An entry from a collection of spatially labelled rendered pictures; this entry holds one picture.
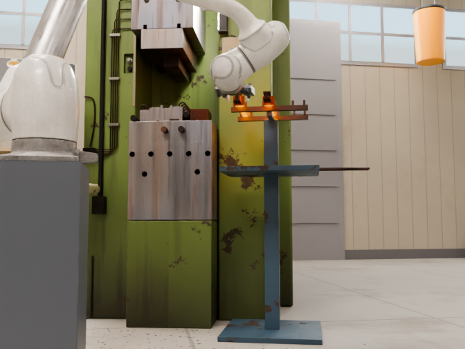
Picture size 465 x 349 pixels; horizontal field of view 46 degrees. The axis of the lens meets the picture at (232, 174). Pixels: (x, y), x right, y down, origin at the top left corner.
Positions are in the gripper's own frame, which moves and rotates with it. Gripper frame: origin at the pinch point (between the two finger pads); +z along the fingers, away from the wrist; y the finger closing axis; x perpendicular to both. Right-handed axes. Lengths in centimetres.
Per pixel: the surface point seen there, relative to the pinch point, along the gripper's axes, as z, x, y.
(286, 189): 96, -30, 17
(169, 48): 36, 32, -36
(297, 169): 10.2, -27.8, 22.6
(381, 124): 501, 76, 130
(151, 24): 36, 44, -45
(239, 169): 10.7, -27.7, -0.7
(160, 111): 36, 2, -40
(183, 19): 37, 46, -30
